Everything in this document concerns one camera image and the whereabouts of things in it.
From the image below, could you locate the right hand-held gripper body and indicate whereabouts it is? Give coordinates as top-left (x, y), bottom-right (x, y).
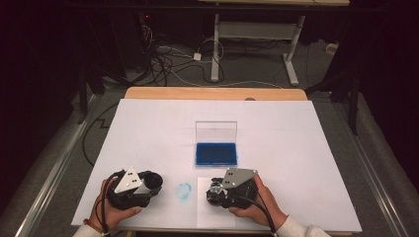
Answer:
top-left (220, 167), bottom-right (259, 209)

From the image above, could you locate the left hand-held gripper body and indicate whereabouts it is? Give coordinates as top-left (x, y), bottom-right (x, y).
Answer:
top-left (106, 165), bottom-right (156, 211)

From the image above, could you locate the black stamp with crystal knob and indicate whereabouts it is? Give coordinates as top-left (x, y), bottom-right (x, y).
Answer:
top-left (206, 182), bottom-right (228, 207)

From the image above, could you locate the blue ink pad clear box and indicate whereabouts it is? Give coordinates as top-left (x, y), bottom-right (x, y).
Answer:
top-left (195, 120), bottom-right (239, 168)

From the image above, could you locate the person's left hand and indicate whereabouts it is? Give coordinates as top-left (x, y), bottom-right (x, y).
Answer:
top-left (88, 178), bottom-right (143, 232)

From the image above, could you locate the person's right hand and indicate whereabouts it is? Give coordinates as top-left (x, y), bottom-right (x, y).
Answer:
top-left (228, 174), bottom-right (289, 229)

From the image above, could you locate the small white paper sheet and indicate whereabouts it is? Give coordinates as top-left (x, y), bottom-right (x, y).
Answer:
top-left (196, 177), bottom-right (237, 229)

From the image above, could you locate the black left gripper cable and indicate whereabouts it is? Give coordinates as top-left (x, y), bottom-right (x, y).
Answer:
top-left (100, 171), bottom-right (124, 236)

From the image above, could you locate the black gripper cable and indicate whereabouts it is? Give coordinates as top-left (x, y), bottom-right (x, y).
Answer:
top-left (235, 192), bottom-right (279, 236)
top-left (100, 171), bottom-right (124, 236)

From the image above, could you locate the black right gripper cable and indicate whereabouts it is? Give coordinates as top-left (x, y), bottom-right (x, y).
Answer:
top-left (235, 192), bottom-right (279, 236)

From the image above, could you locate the red bracelet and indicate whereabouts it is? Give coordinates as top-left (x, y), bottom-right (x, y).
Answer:
top-left (82, 218), bottom-right (104, 234)

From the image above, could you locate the black floor cable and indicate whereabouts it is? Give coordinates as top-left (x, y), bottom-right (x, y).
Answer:
top-left (81, 102), bottom-right (121, 167)

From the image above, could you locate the aluminium floor rail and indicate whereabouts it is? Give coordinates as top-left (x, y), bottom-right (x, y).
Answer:
top-left (14, 94), bottom-right (102, 237)
top-left (340, 121), bottom-right (414, 237)

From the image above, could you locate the tangle of floor cables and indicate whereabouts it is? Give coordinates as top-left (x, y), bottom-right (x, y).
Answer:
top-left (139, 23), bottom-right (228, 89)

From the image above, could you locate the grey metal frame desk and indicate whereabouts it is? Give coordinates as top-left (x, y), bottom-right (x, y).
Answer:
top-left (197, 0), bottom-right (351, 87)

